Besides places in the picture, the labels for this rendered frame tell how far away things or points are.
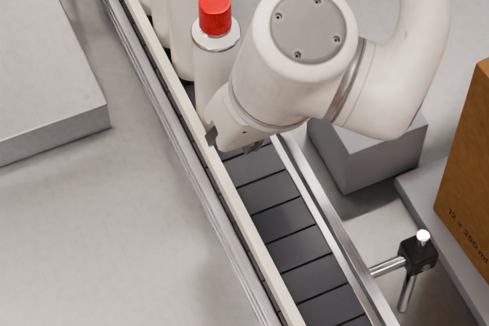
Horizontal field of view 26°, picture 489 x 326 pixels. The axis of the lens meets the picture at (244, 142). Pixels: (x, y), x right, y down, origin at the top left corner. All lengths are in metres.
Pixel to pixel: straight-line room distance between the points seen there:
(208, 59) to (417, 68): 0.31
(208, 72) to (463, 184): 0.29
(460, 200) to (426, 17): 0.34
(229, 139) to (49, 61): 0.36
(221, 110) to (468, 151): 0.26
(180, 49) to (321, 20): 0.41
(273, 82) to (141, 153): 0.46
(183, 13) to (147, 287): 0.30
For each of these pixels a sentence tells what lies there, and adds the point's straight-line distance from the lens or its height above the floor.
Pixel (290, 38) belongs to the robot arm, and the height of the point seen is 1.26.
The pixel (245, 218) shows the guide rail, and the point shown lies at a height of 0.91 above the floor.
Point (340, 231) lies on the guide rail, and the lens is 1.06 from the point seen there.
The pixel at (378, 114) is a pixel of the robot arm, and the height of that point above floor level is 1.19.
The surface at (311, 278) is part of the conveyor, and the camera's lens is 1.12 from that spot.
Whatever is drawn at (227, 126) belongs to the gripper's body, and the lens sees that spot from 0.98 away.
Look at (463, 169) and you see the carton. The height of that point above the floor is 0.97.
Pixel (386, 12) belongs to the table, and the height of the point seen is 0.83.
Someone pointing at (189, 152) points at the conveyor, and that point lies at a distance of 1.20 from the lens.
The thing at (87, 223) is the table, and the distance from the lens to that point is 1.22.
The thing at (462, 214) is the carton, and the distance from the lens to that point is 1.15.
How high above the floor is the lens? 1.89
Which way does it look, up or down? 57 degrees down
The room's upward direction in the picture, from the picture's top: straight up
